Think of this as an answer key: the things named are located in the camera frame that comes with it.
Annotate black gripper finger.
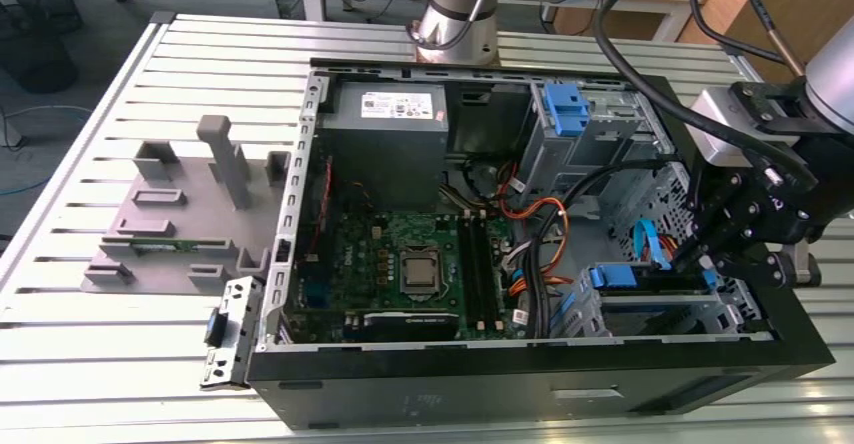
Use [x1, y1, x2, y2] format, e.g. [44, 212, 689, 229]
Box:
[701, 244, 796, 291]
[670, 171, 760, 273]

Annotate hard disk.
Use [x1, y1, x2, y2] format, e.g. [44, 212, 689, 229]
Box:
[560, 262, 721, 336]

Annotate metal disk bay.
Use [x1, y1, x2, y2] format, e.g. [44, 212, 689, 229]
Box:
[577, 261, 762, 338]

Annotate metal drive cage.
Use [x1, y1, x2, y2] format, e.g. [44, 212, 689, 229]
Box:
[519, 81, 676, 200]

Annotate blue drive latch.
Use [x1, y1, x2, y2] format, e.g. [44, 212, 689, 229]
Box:
[544, 83, 593, 138]

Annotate black RAM slot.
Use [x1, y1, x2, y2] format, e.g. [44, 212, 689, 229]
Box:
[457, 212, 487, 331]

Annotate CPU socket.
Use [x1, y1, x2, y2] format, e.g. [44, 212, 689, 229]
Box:
[397, 246, 447, 301]

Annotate silver CPU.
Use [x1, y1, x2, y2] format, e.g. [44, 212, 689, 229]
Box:
[402, 256, 439, 285]

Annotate black open PC case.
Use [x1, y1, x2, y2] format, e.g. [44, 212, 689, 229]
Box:
[247, 56, 837, 428]

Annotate grey power supply unit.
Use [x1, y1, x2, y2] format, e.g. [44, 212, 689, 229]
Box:
[318, 81, 450, 213]

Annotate black graphics card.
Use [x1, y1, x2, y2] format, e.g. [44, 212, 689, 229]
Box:
[343, 310, 462, 343]

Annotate green motherboard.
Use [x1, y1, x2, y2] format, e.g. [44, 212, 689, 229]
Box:
[286, 208, 536, 343]

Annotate grey parts rack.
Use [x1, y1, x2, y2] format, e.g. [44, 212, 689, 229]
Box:
[79, 114, 295, 295]

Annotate green RAM stick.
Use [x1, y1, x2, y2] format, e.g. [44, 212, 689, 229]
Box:
[130, 241, 202, 254]

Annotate black mesh waste bin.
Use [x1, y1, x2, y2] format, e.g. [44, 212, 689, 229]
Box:
[0, 0, 86, 95]

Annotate small grey wrist camera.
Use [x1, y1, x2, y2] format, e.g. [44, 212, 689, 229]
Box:
[786, 241, 822, 285]

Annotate blue data wire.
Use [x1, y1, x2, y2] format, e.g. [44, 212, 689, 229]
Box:
[633, 218, 673, 270]

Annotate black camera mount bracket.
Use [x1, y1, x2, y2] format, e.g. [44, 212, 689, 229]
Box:
[730, 81, 820, 135]

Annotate orange wire bundle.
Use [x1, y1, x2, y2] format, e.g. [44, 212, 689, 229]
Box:
[497, 196, 576, 300]

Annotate black cable bundle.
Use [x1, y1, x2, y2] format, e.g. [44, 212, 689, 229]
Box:
[523, 156, 686, 338]

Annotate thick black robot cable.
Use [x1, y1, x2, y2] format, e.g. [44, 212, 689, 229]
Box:
[593, 0, 821, 190]

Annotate yellow black power wires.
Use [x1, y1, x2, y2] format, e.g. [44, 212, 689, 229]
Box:
[438, 158, 529, 215]

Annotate thin red wire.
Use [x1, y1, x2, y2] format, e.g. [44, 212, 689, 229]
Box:
[322, 157, 334, 260]

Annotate metal expansion slot bracket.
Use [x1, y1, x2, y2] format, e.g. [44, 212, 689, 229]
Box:
[199, 274, 261, 391]

